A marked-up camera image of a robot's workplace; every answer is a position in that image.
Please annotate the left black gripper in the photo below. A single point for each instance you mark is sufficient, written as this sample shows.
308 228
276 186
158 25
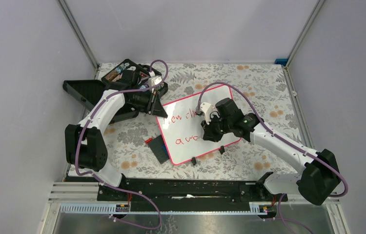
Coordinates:
154 107

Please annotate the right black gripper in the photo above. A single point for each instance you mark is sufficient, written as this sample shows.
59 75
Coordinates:
209 133

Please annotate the pink framed whiteboard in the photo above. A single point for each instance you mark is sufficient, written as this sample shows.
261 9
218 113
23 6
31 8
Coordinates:
182 132

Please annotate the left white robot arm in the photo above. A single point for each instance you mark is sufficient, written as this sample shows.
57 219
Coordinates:
84 144

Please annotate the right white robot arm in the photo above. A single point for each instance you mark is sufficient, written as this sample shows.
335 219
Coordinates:
316 172

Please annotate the black poker chip case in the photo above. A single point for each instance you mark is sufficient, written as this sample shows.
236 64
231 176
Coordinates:
86 93

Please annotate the dark grey lego baseplate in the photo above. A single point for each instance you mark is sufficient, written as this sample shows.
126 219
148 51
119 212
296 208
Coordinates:
159 150

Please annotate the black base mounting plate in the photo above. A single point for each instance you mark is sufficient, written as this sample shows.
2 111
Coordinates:
175 195

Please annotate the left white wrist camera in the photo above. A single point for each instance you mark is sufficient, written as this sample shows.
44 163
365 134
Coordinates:
154 81

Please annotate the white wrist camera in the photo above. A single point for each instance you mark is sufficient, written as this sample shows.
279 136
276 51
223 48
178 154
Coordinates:
206 110
154 81

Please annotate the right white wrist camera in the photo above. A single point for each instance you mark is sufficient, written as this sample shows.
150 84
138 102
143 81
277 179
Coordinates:
206 110

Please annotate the blue corner bracket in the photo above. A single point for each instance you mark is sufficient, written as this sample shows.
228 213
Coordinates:
281 61

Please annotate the aluminium frame rail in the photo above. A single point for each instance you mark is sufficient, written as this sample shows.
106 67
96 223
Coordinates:
78 33

